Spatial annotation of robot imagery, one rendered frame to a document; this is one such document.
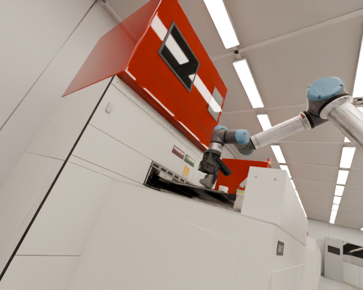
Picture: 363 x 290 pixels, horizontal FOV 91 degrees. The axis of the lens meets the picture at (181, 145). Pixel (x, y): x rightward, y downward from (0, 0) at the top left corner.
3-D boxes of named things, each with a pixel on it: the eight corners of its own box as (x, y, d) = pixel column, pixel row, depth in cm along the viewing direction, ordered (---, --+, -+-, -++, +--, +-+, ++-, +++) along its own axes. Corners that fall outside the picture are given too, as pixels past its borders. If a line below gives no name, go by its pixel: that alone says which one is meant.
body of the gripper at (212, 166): (196, 171, 92) (203, 150, 96) (211, 177, 94) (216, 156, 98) (203, 170, 85) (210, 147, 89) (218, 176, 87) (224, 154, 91)
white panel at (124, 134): (64, 160, 64) (112, 75, 77) (186, 206, 121) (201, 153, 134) (68, 161, 62) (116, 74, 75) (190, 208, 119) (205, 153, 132)
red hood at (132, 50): (60, 98, 120) (100, 37, 140) (144, 149, 177) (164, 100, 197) (123, 71, 72) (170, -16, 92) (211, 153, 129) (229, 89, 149)
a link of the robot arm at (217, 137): (226, 123, 94) (211, 124, 99) (221, 142, 90) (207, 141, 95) (231, 131, 99) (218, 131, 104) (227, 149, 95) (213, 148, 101)
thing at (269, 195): (239, 215, 47) (249, 166, 51) (277, 235, 85) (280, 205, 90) (280, 226, 41) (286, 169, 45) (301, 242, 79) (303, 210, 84)
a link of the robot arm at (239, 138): (253, 136, 94) (233, 136, 101) (246, 125, 86) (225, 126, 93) (250, 149, 91) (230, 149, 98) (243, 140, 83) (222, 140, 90)
